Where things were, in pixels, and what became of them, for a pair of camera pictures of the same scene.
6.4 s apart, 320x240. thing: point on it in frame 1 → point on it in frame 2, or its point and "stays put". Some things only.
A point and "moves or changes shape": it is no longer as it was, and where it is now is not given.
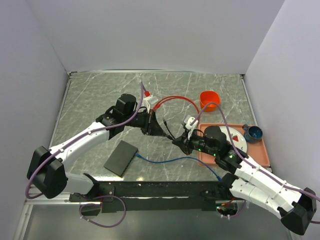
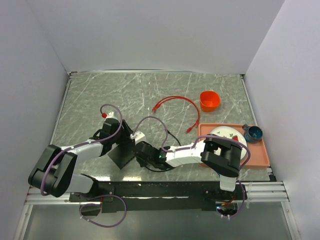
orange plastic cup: [207, 96] stays put
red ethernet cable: [175, 97] stays put
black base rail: [142, 196] stays put
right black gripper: [181, 143] → [142, 162]
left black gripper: [151, 121] → [126, 134]
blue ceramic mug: [253, 134] stays put
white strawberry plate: [240, 141] stays put
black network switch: [121, 159] moves or changes shape
